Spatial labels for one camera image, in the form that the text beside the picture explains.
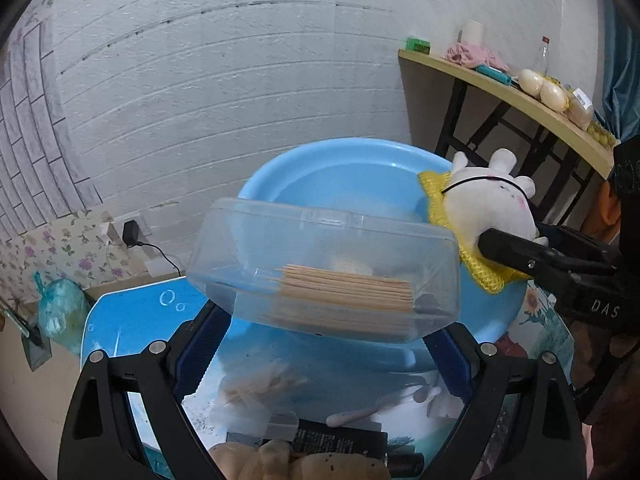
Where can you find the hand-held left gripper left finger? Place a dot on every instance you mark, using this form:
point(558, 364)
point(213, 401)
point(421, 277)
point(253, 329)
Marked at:
point(195, 360)

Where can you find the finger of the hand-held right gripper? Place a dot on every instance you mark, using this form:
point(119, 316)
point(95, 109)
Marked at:
point(515, 255)
point(580, 245)

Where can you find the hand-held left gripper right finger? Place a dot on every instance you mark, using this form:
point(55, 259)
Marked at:
point(447, 360)

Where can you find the white rabbit plush toy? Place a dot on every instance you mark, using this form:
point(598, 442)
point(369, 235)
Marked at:
point(492, 210)

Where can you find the clear plastic bag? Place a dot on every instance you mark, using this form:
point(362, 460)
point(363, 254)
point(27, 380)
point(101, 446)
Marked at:
point(255, 385)

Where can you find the yellow mesh star cushion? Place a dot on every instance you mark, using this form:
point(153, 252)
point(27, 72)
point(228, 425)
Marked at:
point(435, 195)

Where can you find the white plastic hook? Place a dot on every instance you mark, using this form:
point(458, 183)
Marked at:
point(360, 412)

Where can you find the black rectangular box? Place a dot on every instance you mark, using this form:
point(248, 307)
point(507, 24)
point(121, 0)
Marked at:
point(340, 437)

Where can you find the brown bear plush toy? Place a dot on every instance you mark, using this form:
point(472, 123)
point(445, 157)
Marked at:
point(310, 467)

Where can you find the translucent toothpick box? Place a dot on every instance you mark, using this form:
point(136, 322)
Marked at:
point(320, 260)

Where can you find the blue plastic basin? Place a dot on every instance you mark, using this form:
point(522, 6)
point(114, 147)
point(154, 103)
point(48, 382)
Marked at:
point(350, 180)

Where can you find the person's orange clothing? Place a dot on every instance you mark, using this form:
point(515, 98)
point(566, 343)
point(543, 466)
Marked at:
point(602, 210)

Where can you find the blue printed table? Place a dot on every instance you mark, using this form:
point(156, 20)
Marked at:
point(150, 310)

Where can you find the yellow mesh bag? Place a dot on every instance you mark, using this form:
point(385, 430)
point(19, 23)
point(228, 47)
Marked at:
point(604, 134)

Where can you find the wooden side table black legs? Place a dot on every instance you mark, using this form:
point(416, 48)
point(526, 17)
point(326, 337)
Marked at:
point(550, 115)

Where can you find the beige food packet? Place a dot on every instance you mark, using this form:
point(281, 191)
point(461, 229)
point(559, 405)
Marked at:
point(581, 109)

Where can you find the green plastic bag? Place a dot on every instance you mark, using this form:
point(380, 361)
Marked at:
point(62, 310)

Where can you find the pale bread bun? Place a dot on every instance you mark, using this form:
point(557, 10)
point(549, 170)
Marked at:
point(530, 82)
point(554, 96)

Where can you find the blue curtain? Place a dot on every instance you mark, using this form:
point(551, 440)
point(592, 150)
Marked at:
point(625, 85)

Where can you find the teal lighter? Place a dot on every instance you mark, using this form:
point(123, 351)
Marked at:
point(495, 74)

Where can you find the clear glass bottle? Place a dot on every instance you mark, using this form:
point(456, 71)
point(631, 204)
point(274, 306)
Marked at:
point(541, 60)

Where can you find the pink cloth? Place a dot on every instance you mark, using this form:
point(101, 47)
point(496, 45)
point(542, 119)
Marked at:
point(470, 55)

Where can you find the white paper roll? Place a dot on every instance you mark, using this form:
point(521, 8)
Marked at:
point(472, 32)

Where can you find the small green box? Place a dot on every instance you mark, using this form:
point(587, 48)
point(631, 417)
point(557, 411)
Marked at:
point(418, 45)

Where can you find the black wall charger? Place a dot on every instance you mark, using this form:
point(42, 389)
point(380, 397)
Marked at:
point(131, 234)

